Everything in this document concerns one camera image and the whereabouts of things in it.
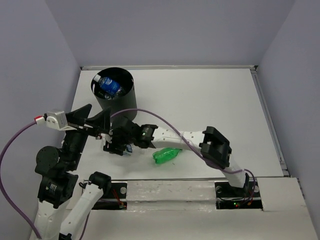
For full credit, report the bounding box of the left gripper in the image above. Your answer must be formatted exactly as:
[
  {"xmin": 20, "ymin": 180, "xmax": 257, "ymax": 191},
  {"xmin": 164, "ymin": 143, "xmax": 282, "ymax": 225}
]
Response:
[{"xmin": 64, "ymin": 102, "xmax": 113, "ymax": 168}]

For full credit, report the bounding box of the clear bottle white-green label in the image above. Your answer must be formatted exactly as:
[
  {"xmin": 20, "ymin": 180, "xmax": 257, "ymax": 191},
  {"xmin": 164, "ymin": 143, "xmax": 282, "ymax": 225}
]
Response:
[{"xmin": 123, "ymin": 144, "xmax": 133, "ymax": 156}]

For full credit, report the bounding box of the clear bottle blue label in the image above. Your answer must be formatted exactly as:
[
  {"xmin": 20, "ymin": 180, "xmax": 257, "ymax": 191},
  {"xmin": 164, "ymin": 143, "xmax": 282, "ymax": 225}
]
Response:
[{"xmin": 93, "ymin": 75, "xmax": 126, "ymax": 98}]

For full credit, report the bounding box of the green plastic bottle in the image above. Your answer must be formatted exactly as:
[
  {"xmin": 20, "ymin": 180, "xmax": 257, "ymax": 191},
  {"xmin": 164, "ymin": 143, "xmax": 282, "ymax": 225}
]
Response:
[{"xmin": 152, "ymin": 147, "xmax": 182, "ymax": 165}]

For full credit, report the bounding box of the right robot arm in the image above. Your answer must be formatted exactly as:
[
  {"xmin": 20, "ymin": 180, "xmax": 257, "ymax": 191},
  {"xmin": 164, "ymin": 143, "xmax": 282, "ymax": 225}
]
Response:
[{"xmin": 102, "ymin": 117, "xmax": 249, "ymax": 196}]

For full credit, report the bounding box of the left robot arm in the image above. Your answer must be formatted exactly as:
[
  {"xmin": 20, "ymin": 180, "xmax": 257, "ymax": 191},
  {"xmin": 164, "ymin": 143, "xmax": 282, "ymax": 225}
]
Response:
[{"xmin": 30, "ymin": 104, "xmax": 112, "ymax": 240}]

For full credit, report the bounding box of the black cylindrical bin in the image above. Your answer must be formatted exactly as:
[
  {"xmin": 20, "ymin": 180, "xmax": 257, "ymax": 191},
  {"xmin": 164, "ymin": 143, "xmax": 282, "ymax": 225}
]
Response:
[{"xmin": 90, "ymin": 67, "xmax": 137, "ymax": 121}]

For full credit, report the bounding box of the white foam strip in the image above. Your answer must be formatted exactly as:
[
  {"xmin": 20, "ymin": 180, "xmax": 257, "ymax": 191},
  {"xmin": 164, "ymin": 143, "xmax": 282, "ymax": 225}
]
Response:
[{"xmin": 126, "ymin": 180, "xmax": 217, "ymax": 212}]

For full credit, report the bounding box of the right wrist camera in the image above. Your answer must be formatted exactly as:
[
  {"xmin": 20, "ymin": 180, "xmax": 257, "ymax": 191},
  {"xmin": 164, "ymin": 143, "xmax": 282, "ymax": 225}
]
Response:
[{"xmin": 100, "ymin": 133, "xmax": 112, "ymax": 148}]

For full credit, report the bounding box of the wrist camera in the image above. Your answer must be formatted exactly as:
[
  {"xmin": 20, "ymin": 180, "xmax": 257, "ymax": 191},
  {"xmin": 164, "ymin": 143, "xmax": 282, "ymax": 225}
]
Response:
[
  {"xmin": 100, "ymin": 133, "xmax": 112, "ymax": 148},
  {"xmin": 45, "ymin": 109, "xmax": 76, "ymax": 131}
]

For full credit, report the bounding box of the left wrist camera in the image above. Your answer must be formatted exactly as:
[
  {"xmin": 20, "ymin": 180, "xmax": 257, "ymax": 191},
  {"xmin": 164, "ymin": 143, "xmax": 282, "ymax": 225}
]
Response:
[{"xmin": 45, "ymin": 109, "xmax": 76, "ymax": 131}]

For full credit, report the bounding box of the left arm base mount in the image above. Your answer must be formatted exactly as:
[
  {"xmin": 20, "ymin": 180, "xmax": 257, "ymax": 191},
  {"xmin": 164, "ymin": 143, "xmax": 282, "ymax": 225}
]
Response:
[{"xmin": 92, "ymin": 181, "xmax": 127, "ymax": 211}]

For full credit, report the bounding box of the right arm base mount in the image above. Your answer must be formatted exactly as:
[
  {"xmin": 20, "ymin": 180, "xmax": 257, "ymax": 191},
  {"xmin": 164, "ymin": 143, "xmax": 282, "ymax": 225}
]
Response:
[{"xmin": 214, "ymin": 181, "xmax": 263, "ymax": 210}]

